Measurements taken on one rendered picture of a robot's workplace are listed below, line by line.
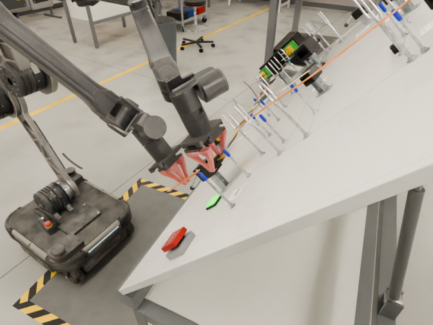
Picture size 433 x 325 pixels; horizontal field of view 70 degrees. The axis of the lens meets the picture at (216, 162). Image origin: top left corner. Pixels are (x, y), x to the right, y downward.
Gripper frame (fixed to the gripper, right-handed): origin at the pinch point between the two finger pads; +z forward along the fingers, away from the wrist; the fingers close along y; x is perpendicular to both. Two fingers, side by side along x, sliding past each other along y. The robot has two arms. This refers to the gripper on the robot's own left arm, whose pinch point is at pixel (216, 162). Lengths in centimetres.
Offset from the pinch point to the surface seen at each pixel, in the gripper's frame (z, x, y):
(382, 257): 34.4, -31.2, 4.6
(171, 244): 4.1, 0.5, -22.6
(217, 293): 36.0, 9.6, -13.9
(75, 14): -93, 417, 306
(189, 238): 6.1, -0.9, -19.0
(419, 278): 148, -27, 83
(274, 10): -16, 15, 97
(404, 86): -11.7, -41.2, -0.6
